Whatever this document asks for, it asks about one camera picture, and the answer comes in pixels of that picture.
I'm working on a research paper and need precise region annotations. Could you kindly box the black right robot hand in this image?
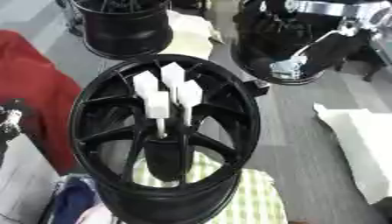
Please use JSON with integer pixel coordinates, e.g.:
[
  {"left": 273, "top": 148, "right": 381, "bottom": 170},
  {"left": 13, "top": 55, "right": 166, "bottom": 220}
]
[{"left": 268, "top": 28, "right": 386, "bottom": 83}]

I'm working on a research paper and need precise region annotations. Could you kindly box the black spoked wheel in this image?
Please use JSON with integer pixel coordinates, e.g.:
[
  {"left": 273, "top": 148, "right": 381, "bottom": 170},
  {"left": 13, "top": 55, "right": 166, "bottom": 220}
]
[{"left": 67, "top": 53, "right": 263, "bottom": 224}]

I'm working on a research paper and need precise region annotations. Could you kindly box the small black block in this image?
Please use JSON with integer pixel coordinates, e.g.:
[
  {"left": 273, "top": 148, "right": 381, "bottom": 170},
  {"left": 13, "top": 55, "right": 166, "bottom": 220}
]
[{"left": 243, "top": 78, "right": 271, "bottom": 98}]

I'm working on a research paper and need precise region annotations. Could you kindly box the white cloth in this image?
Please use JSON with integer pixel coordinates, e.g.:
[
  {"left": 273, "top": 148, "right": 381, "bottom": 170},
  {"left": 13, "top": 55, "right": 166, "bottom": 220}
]
[{"left": 312, "top": 102, "right": 392, "bottom": 205}]

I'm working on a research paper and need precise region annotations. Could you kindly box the cream cloth bundle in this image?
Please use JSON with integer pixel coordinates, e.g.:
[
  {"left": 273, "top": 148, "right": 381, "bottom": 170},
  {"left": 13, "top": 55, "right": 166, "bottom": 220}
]
[{"left": 166, "top": 10, "right": 226, "bottom": 61}]

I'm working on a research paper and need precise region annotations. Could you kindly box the blue bag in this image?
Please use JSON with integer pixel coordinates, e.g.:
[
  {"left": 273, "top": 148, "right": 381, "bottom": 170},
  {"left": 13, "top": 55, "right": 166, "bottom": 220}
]
[{"left": 38, "top": 173, "right": 106, "bottom": 224}]

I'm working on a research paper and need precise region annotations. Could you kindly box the red cloth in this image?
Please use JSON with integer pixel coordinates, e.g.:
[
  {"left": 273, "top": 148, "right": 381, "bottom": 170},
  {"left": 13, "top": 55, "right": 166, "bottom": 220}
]
[{"left": 0, "top": 29, "right": 85, "bottom": 176}]

